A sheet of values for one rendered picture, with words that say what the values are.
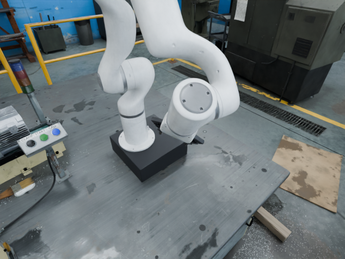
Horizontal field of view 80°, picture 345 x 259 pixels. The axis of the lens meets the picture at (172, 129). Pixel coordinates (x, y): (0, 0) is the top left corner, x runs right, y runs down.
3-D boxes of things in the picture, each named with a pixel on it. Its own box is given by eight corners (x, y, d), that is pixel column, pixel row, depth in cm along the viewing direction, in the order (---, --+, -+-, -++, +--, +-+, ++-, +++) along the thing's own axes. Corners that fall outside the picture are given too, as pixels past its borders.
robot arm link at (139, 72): (115, 107, 100) (103, 59, 84) (150, 96, 106) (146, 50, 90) (123, 121, 92) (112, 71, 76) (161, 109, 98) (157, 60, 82)
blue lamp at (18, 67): (14, 72, 113) (10, 64, 110) (10, 69, 116) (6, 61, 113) (26, 69, 116) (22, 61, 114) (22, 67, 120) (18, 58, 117)
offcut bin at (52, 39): (62, 46, 528) (51, 10, 477) (69, 51, 500) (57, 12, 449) (40, 51, 501) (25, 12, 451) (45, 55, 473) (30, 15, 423)
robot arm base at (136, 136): (141, 122, 120) (137, 95, 108) (161, 139, 109) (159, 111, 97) (112, 137, 111) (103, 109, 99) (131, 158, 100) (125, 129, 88)
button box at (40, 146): (27, 158, 85) (25, 155, 80) (17, 144, 85) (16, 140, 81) (68, 138, 95) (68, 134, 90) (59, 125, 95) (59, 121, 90)
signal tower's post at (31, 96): (39, 127, 134) (7, 64, 108) (35, 122, 139) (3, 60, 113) (52, 122, 139) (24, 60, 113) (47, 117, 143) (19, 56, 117)
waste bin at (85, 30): (91, 40, 569) (85, 16, 531) (97, 43, 546) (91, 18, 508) (77, 43, 549) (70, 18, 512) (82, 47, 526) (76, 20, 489)
